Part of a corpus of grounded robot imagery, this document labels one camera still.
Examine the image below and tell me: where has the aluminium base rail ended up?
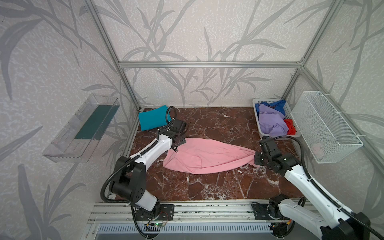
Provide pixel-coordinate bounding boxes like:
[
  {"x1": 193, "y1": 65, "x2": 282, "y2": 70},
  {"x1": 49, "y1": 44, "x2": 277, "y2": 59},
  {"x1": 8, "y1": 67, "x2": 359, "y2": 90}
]
[{"x1": 80, "y1": 199, "x2": 349, "y2": 240}]

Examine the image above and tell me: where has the purple t-shirt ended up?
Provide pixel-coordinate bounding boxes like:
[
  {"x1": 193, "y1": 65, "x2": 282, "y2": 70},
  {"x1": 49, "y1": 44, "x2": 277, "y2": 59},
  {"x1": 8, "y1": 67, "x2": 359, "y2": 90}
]
[{"x1": 259, "y1": 105, "x2": 288, "y2": 137}]

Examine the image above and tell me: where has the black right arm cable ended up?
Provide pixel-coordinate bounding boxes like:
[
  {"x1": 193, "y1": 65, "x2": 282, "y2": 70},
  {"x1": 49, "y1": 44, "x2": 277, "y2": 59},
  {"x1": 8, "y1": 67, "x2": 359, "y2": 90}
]
[{"x1": 263, "y1": 135, "x2": 384, "y2": 240}]

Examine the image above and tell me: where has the folded teal t-shirt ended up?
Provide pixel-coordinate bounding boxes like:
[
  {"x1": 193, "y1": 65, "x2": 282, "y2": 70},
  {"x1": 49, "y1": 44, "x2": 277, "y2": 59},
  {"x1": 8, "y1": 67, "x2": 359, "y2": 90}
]
[{"x1": 139, "y1": 106, "x2": 168, "y2": 131}]

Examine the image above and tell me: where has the red t-shirt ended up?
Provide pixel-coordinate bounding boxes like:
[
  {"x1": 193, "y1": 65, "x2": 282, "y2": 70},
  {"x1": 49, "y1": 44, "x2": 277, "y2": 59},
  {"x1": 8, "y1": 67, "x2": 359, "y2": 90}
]
[{"x1": 284, "y1": 119, "x2": 297, "y2": 136}]

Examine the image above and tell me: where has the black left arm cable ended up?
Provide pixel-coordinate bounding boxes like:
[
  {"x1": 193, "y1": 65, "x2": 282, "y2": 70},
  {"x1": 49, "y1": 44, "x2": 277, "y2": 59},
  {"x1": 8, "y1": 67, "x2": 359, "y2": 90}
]
[{"x1": 100, "y1": 105, "x2": 178, "y2": 239}]

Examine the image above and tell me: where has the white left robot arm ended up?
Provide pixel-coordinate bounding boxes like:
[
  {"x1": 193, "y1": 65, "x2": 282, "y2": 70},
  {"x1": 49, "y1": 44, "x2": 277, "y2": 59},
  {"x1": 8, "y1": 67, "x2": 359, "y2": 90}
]
[{"x1": 100, "y1": 119, "x2": 188, "y2": 219}]

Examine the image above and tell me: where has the white plastic laundry basket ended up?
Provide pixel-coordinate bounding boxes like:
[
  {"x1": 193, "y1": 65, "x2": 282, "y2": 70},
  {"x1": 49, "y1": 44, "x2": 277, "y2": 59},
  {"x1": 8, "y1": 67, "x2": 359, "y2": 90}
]
[{"x1": 253, "y1": 99, "x2": 301, "y2": 138}]

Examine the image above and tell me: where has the blue t-shirt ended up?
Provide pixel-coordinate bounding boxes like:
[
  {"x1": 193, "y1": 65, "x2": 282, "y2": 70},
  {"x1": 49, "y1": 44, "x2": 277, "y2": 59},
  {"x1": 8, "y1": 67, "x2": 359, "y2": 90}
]
[{"x1": 255, "y1": 100, "x2": 286, "y2": 116}]

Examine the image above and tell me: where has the green circuit board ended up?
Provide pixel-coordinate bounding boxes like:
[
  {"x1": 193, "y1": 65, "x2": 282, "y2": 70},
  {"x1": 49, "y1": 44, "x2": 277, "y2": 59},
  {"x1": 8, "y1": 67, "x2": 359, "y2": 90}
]
[{"x1": 145, "y1": 222, "x2": 167, "y2": 232}]

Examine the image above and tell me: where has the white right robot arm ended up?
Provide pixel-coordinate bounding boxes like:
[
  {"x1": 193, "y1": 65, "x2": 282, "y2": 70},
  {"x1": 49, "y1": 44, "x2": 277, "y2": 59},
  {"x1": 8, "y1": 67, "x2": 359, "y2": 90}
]
[{"x1": 252, "y1": 138, "x2": 371, "y2": 240}]

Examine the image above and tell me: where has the pink t-shirt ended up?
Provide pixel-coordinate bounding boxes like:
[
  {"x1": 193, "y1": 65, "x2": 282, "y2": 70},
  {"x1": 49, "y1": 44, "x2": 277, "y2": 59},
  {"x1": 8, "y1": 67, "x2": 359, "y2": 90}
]
[{"x1": 163, "y1": 138, "x2": 259, "y2": 175}]

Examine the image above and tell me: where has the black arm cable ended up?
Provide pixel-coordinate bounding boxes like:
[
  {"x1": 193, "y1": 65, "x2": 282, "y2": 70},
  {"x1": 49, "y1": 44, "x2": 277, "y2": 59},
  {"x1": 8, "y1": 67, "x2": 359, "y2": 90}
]
[
  {"x1": 263, "y1": 135, "x2": 384, "y2": 240},
  {"x1": 100, "y1": 105, "x2": 178, "y2": 239}
]

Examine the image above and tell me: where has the clear acrylic wall shelf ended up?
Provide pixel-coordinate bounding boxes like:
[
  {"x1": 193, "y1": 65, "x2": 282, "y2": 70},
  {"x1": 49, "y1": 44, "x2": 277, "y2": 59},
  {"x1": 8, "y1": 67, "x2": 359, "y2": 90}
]
[{"x1": 43, "y1": 94, "x2": 120, "y2": 163}]

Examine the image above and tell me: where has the white wire mesh basket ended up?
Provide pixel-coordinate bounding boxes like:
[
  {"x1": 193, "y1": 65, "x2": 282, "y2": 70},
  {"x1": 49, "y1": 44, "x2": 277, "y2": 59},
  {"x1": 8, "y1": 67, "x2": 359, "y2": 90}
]
[{"x1": 292, "y1": 91, "x2": 364, "y2": 164}]

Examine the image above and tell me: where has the aluminium cage frame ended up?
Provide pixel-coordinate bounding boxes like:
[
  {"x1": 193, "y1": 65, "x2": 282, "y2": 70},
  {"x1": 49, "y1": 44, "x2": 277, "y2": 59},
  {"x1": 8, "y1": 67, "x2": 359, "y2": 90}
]
[{"x1": 83, "y1": 0, "x2": 384, "y2": 240}]

